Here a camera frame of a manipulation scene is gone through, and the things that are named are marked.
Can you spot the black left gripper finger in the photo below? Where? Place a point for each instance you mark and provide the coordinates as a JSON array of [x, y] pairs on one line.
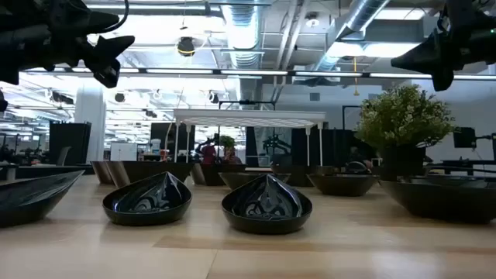
[[107, 73], [108, 48]]

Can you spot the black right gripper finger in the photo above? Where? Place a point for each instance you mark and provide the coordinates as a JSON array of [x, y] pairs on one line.
[[443, 80], [426, 56]]

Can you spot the black square wavy mini plate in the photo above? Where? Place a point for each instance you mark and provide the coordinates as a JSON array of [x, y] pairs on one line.
[[221, 172], [101, 172]]

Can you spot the black square planter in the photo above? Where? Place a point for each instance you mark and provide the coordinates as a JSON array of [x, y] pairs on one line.
[[155, 168]]

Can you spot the black teardrop mini plate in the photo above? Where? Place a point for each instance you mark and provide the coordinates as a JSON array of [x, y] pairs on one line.
[[147, 205], [31, 201], [266, 213]]

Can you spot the black leaf-shaped mini plate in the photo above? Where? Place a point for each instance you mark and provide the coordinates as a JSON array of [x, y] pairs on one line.
[[343, 186], [236, 180], [445, 205]]

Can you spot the black background robot arm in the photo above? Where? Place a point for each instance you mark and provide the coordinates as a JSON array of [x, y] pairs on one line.
[[276, 145]]

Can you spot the white building column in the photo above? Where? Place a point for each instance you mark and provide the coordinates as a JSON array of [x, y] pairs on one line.
[[90, 124]]

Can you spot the green potted artificial plant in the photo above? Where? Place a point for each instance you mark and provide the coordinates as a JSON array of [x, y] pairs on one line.
[[403, 116]]

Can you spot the black monitor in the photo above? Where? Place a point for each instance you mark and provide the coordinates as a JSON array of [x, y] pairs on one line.
[[465, 137]]

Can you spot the black round ceiling lamp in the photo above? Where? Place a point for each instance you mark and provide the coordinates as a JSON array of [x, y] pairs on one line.
[[186, 46]]

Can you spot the white cabinet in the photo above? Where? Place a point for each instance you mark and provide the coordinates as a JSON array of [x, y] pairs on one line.
[[123, 151]]

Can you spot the black partition panel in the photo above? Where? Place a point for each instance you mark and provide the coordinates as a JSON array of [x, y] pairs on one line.
[[162, 133], [69, 143], [333, 147]]

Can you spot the grey chair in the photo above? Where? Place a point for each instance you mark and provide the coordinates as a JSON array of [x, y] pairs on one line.
[[64, 155]]

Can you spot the black rounded object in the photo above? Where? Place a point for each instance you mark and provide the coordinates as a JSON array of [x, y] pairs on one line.
[[357, 167]]

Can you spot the person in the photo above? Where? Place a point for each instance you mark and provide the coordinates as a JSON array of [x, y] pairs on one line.
[[231, 156], [209, 152]]

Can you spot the small green background plant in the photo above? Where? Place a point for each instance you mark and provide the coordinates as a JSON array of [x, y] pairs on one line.
[[227, 141]]

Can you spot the long LED light bar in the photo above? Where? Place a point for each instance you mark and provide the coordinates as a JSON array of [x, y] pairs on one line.
[[252, 72]]

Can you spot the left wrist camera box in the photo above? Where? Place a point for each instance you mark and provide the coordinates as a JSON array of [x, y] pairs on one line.
[[81, 19]]

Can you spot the silver ventilation duct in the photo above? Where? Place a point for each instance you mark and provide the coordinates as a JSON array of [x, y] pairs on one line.
[[244, 35], [366, 11]]

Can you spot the thin black rig frame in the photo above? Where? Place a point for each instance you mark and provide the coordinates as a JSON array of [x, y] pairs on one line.
[[248, 102]]

